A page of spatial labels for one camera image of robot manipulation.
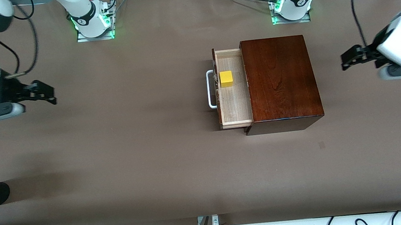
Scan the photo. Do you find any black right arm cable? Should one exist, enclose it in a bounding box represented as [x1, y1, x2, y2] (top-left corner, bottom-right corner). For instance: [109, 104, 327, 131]
[0, 0, 42, 80]

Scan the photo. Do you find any dark brown wooden cabinet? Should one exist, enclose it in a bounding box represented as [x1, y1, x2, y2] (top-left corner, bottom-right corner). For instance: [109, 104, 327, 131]
[234, 33, 326, 136]

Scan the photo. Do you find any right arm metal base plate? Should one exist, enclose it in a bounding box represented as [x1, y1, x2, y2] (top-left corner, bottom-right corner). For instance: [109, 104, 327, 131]
[74, 10, 117, 43]

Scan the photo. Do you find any yellow block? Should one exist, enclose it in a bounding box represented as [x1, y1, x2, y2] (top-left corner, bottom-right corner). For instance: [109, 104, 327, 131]
[219, 70, 234, 88]

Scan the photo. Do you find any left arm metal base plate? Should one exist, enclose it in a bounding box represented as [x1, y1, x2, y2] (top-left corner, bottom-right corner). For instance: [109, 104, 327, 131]
[269, 0, 311, 26]

